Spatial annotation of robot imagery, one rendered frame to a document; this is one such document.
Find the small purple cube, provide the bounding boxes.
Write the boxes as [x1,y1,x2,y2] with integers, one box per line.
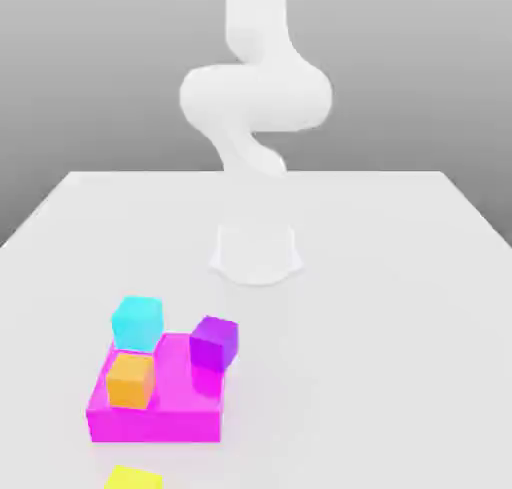
[188,315,240,374]

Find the small cyan cube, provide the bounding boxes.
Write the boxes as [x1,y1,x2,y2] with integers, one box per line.
[110,295,166,354]

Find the small orange cube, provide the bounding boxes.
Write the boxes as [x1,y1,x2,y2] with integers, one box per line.
[105,352,156,411]

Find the small yellow cube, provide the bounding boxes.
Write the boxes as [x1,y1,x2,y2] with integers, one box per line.
[103,464,164,489]

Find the large magenta box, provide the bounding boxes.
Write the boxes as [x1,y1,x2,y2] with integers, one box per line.
[85,331,227,445]

